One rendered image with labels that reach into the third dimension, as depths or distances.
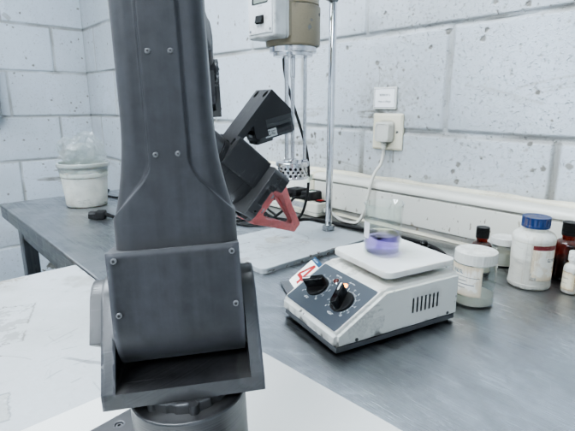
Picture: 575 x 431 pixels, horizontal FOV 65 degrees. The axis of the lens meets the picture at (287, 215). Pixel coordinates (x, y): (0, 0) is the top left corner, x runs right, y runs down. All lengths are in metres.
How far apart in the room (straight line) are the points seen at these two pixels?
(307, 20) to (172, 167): 0.68
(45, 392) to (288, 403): 0.27
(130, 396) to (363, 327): 0.36
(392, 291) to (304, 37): 0.50
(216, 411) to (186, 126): 0.14
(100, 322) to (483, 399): 0.39
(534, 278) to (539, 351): 0.20
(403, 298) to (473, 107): 0.54
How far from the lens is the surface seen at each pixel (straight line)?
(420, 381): 0.53
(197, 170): 0.24
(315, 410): 0.38
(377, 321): 0.57
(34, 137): 2.78
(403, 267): 0.59
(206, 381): 0.25
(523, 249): 0.80
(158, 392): 0.26
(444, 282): 0.63
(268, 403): 0.39
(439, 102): 1.07
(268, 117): 0.55
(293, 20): 0.88
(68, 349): 0.63
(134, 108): 0.24
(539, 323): 0.71
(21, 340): 0.67
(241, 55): 1.56
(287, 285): 0.74
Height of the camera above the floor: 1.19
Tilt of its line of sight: 14 degrees down
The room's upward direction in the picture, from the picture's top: straight up
